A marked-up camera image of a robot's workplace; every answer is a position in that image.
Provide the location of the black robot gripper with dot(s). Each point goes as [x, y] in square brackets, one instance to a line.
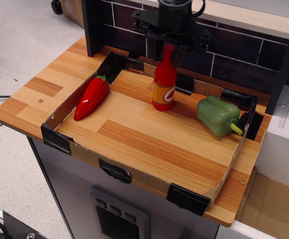
[173, 21]

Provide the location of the red hot sauce bottle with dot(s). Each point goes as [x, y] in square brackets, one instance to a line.
[164, 81]

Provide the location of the cardboard fence with black tape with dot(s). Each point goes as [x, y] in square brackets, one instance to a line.
[171, 154]

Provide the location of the light wooden top shelf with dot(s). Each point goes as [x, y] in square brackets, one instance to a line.
[247, 19]

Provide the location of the green toy bell pepper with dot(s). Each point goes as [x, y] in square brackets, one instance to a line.
[219, 116]

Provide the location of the black vertical panel left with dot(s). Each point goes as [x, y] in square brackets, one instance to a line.
[97, 16]

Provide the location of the red toy chili pepper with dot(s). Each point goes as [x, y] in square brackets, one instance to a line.
[94, 93]

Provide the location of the black caster wheel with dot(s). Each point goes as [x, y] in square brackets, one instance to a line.
[56, 7]

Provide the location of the white toy sink unit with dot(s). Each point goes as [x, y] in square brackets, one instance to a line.
[273, 158]

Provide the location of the grey oven control panel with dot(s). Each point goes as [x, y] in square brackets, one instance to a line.
[117, 219]

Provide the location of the black vertical post right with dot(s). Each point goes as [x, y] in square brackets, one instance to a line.
[278, 86]

